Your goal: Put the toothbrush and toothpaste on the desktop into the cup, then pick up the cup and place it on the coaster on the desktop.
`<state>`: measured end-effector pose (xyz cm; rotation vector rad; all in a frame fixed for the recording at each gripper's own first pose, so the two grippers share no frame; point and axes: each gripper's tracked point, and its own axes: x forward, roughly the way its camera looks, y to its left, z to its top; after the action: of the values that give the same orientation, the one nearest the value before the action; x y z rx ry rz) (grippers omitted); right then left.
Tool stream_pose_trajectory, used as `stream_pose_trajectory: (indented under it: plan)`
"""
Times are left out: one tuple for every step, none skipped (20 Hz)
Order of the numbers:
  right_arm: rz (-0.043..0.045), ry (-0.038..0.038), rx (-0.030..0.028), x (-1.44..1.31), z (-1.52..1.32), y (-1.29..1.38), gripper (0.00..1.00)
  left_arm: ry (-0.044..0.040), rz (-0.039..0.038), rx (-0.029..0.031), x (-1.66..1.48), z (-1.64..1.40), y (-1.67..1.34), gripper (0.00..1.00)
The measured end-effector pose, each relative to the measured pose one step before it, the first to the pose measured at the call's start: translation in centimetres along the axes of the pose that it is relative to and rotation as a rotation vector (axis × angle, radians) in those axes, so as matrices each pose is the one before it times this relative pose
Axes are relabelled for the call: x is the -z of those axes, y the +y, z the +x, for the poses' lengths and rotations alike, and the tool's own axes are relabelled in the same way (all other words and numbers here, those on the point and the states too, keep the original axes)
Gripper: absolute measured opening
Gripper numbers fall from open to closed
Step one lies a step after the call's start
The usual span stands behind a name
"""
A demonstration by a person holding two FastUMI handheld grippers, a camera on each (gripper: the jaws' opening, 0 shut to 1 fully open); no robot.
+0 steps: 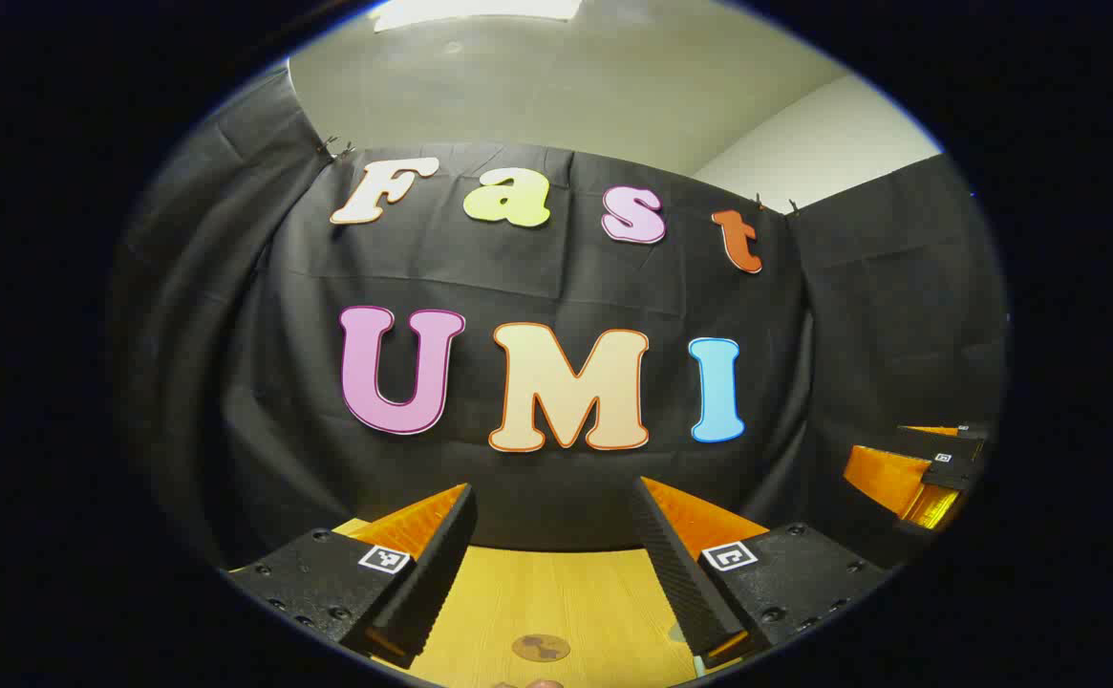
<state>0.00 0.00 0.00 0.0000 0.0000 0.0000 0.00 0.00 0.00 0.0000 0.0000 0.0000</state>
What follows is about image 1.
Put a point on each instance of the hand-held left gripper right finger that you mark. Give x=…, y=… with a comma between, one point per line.
x=680, y=583

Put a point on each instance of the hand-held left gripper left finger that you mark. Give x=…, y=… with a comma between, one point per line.
x=432, y=583

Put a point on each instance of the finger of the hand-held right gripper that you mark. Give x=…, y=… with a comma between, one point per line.
x=886, y=478
x=967, y=435

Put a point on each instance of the round cork coaster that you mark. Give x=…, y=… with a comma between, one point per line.
x=541, y=648

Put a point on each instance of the wooden desktop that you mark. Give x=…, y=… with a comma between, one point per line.
x=556, y=592

